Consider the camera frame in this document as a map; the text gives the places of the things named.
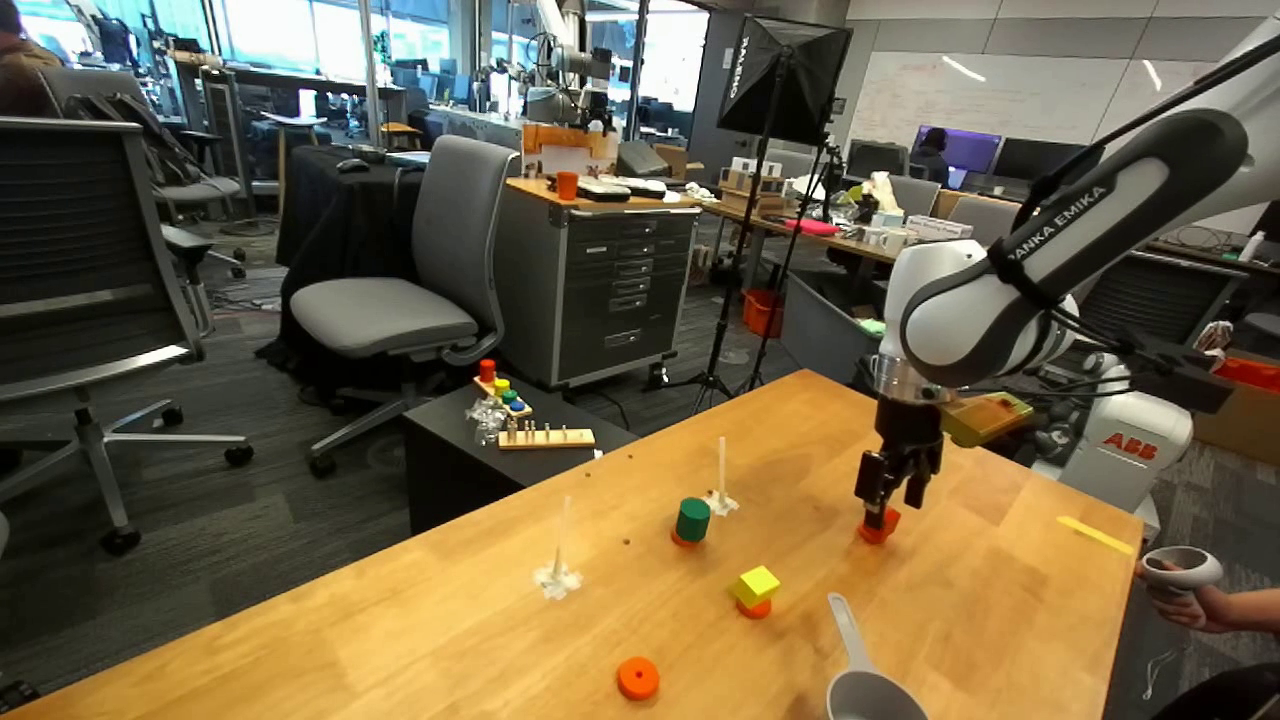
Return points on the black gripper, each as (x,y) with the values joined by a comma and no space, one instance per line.
(910,448)

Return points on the yellow cube block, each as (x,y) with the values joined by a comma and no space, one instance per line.
(754,584)

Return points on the green cylinder block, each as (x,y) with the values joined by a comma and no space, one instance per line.
(692,519)

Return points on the white ABB robot base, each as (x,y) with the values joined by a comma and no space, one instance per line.
(1126,442)

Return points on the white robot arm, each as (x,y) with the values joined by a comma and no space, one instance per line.
(964,314)

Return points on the grey measuring cup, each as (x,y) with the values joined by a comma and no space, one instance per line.
(863,688)

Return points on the operator hand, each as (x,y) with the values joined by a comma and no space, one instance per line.
(1199,610)

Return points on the orange disc under yellow block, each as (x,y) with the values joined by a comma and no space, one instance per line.
(757,610)

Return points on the yellow tape strip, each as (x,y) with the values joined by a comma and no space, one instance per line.
(1099,534)

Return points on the white VR controller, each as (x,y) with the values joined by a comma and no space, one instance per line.
(1179,568)

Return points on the orange disc with hole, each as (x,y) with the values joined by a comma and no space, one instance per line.
(638,678)

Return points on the grey drawer cabinet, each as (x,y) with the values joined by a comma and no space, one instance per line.
(590,288)

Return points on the colourful stacking toy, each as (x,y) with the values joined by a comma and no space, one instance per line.
(502,390)

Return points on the black low side table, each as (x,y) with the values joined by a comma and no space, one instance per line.
(448,469)

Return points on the grey office chair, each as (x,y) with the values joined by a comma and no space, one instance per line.
(437,319)

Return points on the black mesh office chair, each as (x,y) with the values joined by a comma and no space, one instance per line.
(91,295)

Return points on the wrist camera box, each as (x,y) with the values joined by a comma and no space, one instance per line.
(987,417)

